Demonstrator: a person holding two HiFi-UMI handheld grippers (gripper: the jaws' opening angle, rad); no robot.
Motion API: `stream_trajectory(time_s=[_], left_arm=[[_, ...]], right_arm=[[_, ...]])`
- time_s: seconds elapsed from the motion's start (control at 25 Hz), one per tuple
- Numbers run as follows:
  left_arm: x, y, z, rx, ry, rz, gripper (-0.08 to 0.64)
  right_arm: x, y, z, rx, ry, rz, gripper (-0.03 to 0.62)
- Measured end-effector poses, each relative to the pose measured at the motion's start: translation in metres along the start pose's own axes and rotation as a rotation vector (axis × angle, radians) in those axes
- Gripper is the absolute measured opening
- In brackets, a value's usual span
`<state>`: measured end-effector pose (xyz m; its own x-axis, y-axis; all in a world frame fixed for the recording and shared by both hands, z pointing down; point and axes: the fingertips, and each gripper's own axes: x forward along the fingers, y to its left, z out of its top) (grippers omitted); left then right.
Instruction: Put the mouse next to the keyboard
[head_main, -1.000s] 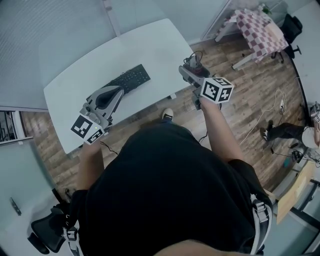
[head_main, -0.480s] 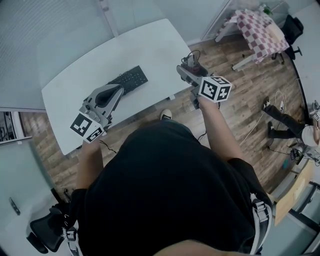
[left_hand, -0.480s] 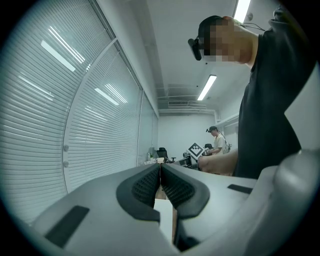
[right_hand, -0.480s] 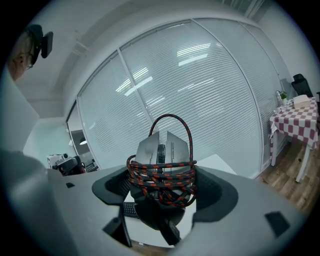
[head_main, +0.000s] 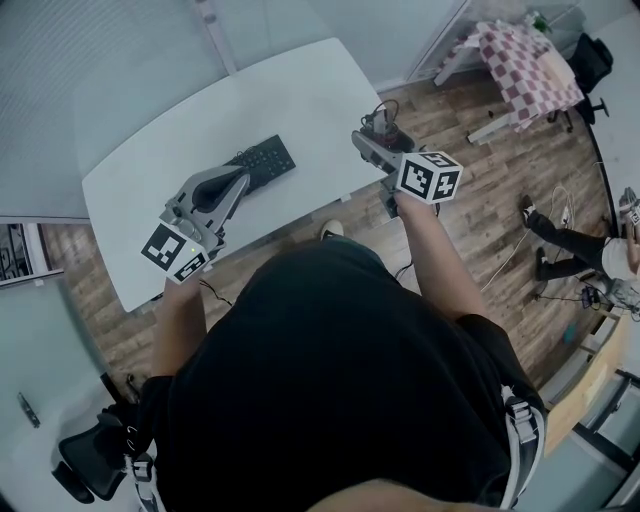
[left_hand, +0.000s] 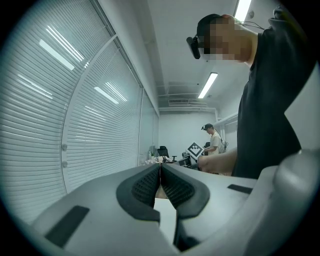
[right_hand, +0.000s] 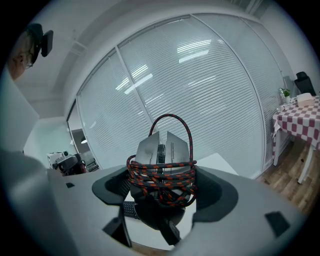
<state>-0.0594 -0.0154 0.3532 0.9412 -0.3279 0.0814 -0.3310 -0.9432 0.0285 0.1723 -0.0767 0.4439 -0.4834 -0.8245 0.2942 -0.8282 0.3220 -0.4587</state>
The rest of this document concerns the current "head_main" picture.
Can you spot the teal floor object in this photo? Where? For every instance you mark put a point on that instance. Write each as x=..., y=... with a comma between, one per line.
x=568, y=332

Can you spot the light wooden table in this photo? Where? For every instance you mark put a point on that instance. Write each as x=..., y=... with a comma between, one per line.
x=585, y=395

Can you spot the table with checkered cloth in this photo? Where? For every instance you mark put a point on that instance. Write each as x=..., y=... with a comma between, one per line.
x=525, y=70
x=487, y=130

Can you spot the person's white shoe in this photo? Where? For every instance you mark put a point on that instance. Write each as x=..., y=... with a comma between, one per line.
x=332, y=229

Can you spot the white power strip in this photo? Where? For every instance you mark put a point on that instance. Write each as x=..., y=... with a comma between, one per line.
x=567, y=215

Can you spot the green plant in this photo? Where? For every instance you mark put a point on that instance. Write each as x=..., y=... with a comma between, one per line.
x=541, y=21

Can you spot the person's head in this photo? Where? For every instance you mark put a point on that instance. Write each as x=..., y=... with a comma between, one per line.
x=395, y=497

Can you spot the person's left forearm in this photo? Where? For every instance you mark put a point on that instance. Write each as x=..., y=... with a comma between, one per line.
x=177, y=325

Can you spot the person's black shirt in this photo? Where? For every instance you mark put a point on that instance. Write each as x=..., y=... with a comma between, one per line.
x=340, y=375

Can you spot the black mesh office chair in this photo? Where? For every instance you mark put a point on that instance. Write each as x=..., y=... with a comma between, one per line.
x=95, y=455

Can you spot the black swivel chair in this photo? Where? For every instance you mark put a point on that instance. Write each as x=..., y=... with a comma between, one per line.
x=592, y=60

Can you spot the black keyboard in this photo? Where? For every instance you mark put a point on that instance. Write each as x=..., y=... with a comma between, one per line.
x=270, y=160

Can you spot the person's right forearm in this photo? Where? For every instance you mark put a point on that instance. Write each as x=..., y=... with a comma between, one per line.
x=440, y=260

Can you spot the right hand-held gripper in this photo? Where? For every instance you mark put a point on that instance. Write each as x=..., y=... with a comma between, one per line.
x=427, y=177

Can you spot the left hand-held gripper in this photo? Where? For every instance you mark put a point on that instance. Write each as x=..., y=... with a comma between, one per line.
x=172, y=247

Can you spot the beige box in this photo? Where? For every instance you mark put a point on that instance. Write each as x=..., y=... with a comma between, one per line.
x=557, y=67

